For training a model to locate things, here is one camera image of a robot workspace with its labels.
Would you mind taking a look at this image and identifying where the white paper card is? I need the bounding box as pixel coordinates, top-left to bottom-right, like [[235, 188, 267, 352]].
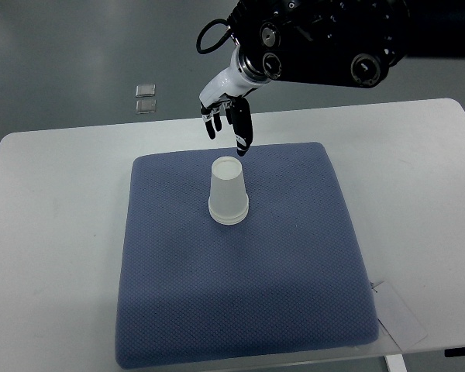
[[372, 282, 428, 351]]

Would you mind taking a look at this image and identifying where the black table control panel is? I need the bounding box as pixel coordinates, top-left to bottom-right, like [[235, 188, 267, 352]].
[[444, 347, 465, 358]]

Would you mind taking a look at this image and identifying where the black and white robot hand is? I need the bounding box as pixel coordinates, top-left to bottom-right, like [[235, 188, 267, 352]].
[[199, 46, 270, 157]]

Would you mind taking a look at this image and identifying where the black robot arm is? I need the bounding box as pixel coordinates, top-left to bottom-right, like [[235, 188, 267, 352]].
[[227, 0, 409, 88]]

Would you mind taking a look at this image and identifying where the white paper cup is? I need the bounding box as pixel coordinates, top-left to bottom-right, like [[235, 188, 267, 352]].
[[208, 157, 249, 216], [208, 208, 249, 226]]

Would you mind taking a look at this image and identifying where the white table leg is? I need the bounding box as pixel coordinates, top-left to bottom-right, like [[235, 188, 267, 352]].
[[384, 354, 408, 372]]

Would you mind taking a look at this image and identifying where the upper metal floor plate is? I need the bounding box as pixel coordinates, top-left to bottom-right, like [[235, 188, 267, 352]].
[[135, 83, 156, 98]]

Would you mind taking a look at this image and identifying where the blue-grey textured cushion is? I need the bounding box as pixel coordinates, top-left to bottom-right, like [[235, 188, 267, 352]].
[[115, 143, 379, 369]]

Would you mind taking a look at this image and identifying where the white paper cup on cushion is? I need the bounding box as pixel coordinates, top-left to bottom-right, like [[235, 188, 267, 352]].
[[208, 208, 249, 226]]

